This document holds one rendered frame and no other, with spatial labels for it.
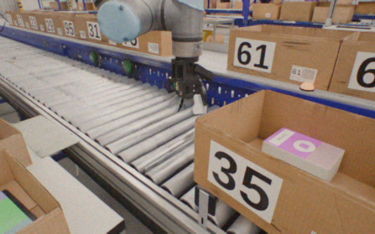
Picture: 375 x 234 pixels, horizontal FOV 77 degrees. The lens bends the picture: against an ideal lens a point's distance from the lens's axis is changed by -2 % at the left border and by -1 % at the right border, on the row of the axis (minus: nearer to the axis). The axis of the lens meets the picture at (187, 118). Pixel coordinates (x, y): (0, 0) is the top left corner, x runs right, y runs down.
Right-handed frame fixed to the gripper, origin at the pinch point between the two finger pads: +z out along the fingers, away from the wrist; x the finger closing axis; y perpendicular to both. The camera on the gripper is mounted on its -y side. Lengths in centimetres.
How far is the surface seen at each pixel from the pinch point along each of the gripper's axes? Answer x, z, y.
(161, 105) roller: -23.0, 5.7, -7.1
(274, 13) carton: -168, -13, -456
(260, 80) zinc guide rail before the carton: 11.7, -8.8, -24.7
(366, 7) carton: -71, -19, -895
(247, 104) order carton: 20.1, -9.5, 0.2
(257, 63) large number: 8.0, -13.6, -28.9
